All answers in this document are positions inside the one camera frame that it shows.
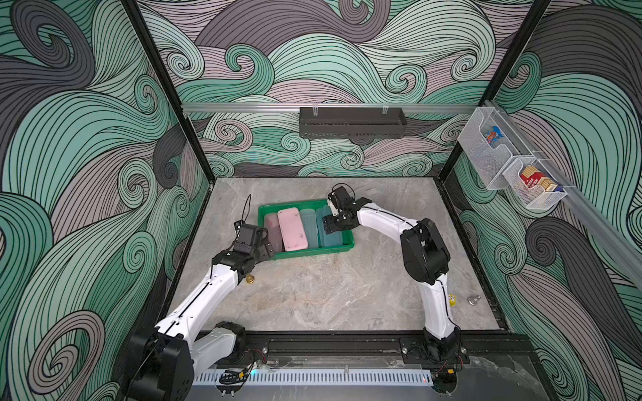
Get red yellow boxes in bin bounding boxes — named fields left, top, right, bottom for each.
left=519, top=165, right=563, bottom=192

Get aluminium rail right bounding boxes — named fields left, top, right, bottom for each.
left=484, top=100, right=641, bottom=289

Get opaque pink pencil case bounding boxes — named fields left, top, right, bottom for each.
left=277, top=207, right=309, bottom=252

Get small silver weight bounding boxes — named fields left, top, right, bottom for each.
left=467, top=295, right=482, bottom=306

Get clear wall bin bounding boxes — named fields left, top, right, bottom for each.
left=458, top=107, right=517, bottom=190
left=503, top=156, right=567, bottom=211

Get aluminium rail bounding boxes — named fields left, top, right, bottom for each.
left=181, top=102, right=477, bottom=115
left=484, top=100, right=641, bottom=289

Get black wall shelf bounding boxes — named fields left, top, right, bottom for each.
left=299, top=108, right=408, bottom=141

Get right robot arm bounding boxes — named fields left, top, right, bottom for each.
left=323, top=184, right=461, bottom=364

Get white slotted cable duct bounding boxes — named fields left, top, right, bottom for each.
left=192, top=369, right=433, bottom=388

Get clear wall bin upper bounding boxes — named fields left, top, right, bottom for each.
left=458, top=107, right=517, bottom=190

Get translucent pink pencil case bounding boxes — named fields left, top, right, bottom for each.
left=264, top=213, right=284, bottom=253

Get clear wall bin lower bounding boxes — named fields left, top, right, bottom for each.
left=503, top=156, right=567, bottom=211

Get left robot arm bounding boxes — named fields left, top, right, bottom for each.
left=124, top=222, right=274, bottom=400

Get blue red item in bin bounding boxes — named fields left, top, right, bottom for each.
left=484, top=125, right=504, bottom=149

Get teal ribbed pencil case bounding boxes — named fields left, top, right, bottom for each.
left=316, top=205, right=343, bottom=248

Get aluminium rail back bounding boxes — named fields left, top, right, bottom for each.
left=181, top=102, right=477, bottom=115

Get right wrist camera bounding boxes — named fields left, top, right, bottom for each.
left=328, top=193, right=339, bottom=216

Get green storage tray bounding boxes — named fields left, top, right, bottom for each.
left=257, top=200, right=354, bottom=260

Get clear ribbed pencil case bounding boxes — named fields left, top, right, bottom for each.
left=300, top=208, right=319, bottom=249

